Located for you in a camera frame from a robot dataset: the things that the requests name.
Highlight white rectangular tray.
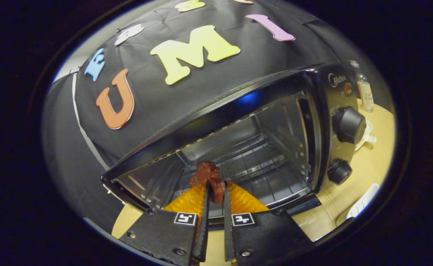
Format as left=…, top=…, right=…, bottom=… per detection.
left=346, top=183, right=380, bottom=219

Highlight black toaster oven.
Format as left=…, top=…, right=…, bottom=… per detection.
left=100, top=64, right=368, bottom=232

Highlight brown meat piece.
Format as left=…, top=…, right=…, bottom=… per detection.
left=190, top=161, right=226, bottom=204

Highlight clear glass bottle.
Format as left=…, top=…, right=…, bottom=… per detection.
left=350, top=60, right=375, bottom=113

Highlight white divided condiment dish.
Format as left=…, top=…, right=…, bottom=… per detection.
left=355, top=120, right=377, bottom=151

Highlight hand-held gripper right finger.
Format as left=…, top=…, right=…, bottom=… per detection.
left=222, top=180, right=315, bottom=266

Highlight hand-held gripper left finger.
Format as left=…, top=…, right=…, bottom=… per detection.
left=119, top=180, right=211, bottom=266

